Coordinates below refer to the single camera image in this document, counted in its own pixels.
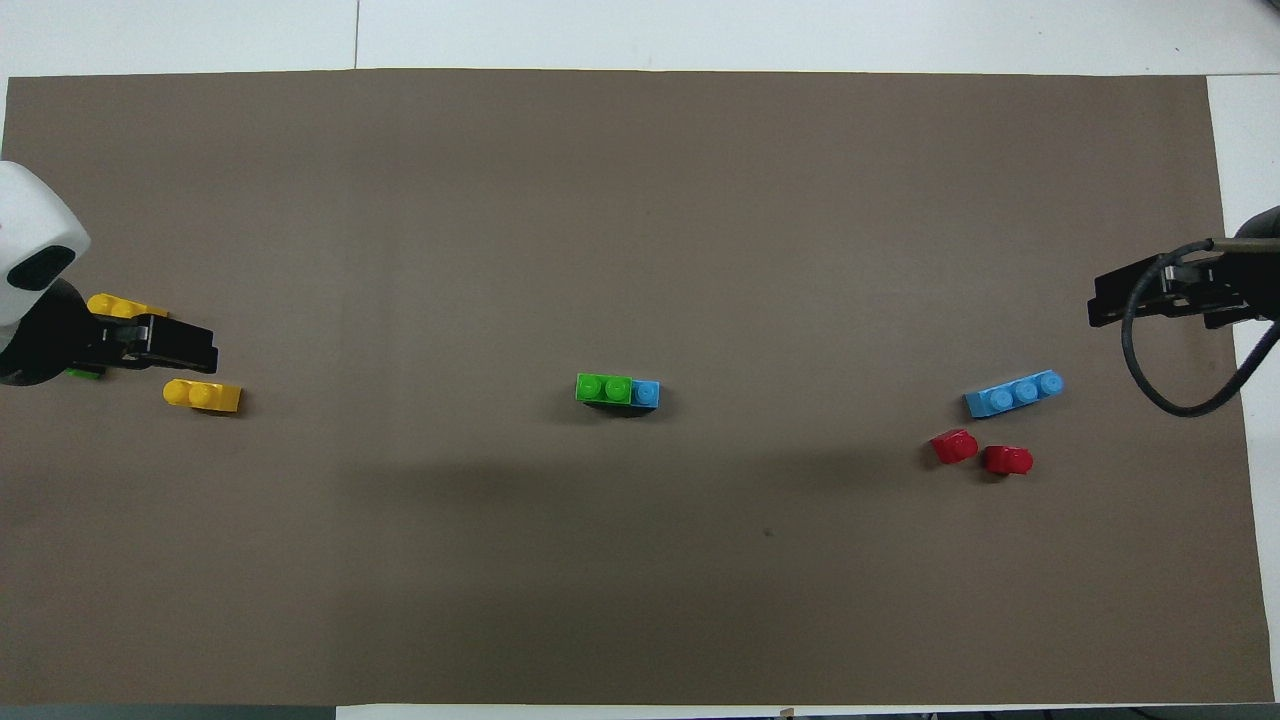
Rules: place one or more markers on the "red one-stud block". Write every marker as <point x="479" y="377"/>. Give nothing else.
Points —
<point x="955" y="447"/>
<point x="1008" y="460"/>

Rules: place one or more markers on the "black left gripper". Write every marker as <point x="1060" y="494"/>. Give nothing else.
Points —
<point x="45" y="335"/>

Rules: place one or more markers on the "green two-stud block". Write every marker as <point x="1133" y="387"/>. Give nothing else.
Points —
<point x="85" y="374"/>
<point x="603" y="388"/>

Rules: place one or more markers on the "blue three-stud block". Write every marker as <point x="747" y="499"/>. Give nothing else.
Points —
<point x="647" y="394"/>
<point x="1013" y="394"/>

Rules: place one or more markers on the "brown table mat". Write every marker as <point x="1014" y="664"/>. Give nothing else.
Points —
<point x="640" y="220"/>

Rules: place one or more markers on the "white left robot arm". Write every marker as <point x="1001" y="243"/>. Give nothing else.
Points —
<point x="30" y="215"/>

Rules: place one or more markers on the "yellow two-stud block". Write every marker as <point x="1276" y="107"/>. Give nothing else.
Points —
<point x="115" y="305"/>
<point x="202" y="396"/>

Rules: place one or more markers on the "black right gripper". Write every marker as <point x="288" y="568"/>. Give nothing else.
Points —
<point x="1240" y="285"/>

